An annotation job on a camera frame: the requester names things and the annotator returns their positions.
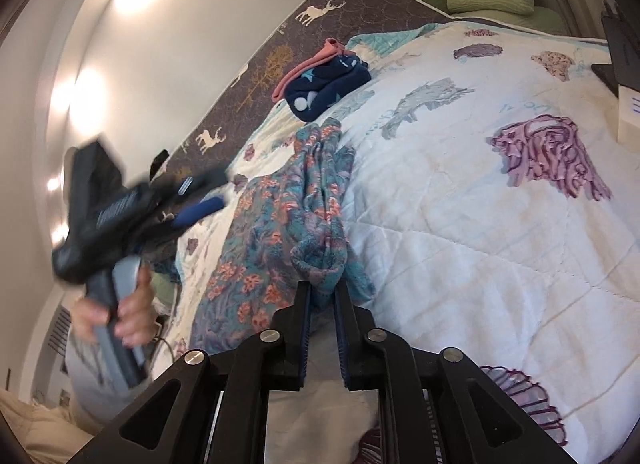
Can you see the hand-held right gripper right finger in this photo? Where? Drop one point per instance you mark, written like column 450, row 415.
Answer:
column 342, row 334

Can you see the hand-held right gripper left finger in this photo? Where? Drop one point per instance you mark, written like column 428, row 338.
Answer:
column 302, row 329

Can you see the teal floral garment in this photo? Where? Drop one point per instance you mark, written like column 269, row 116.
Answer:
column 280, row 224

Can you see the white seashell print quilt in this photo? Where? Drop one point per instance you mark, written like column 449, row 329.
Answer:
column 475, row 244

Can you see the person's grey shirt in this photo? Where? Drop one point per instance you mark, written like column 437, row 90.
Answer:
column 90, row 394

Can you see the pink folded garment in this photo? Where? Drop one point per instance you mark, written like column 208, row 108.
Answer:
column 300, row 71

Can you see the dark deer print mattress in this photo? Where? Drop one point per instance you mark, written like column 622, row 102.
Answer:
column 280, row 43

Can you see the beige cloth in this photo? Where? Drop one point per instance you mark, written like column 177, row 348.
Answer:
column 35, row 429

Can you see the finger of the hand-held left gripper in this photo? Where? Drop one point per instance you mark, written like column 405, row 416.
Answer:
column 200, row 212
column 200, row 181

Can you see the navy star print garment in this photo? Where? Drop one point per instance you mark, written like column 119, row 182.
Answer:
column 325, row 88

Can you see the black stand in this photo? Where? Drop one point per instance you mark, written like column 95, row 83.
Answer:
column 622, row 43

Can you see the white box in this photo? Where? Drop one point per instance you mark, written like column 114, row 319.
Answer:
column 630, row 113

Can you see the person's left hand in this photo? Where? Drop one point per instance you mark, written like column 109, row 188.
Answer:
column 135, row 314

